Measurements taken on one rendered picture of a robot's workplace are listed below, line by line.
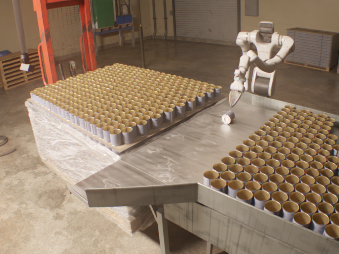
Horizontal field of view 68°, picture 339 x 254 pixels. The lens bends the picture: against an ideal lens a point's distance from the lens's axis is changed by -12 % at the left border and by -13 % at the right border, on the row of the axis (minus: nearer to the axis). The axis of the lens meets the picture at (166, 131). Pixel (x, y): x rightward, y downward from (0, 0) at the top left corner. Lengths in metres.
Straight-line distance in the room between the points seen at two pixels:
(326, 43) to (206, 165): 7.27
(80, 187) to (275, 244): 0.93
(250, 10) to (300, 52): 3.04
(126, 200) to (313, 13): 9.53
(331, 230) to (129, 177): 0.95
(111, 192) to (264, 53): 1.83
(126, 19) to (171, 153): 10.22
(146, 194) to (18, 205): 2.32
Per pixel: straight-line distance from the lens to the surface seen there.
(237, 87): 1.99
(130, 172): 1.46
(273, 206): 1.18
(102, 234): 2.68
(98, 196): 1.25
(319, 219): 1.18
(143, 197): 1.23
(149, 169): 1.46
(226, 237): 1.33
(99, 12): 10.75
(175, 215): 1.48
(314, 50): 8.56
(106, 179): 1.43
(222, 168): 1.36
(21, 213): 3.21
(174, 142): 1.68
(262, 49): 2.55
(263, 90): 2.61
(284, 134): 1.71
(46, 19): 2.93
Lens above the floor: 1.89
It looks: 26 degrees down
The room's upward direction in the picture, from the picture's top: 4 degrees counter-clockwise
